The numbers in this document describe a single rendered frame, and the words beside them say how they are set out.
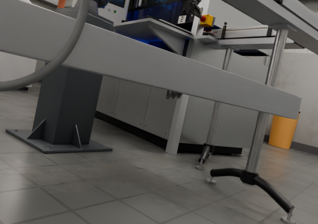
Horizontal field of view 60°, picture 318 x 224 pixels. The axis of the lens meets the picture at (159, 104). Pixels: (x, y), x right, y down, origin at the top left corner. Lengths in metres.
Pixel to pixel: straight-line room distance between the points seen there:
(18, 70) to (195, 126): 3.63
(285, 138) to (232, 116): 2.32
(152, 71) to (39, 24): 0.34
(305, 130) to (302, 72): 0.97
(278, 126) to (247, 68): 2.28
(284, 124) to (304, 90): 0.78
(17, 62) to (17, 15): 4.41
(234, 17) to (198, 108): 0.80
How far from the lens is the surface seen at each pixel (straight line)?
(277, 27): 1.44
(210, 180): 1.57
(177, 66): 0.92
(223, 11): 2.29
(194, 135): 2.17
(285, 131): 4.69
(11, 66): 5.07
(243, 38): 1.92
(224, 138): 2.44
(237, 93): 1.15
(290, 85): 5.20
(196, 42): 2.07
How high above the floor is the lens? 0.41
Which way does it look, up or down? 2 degrees down
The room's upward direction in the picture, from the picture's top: 12 degrees clockwise
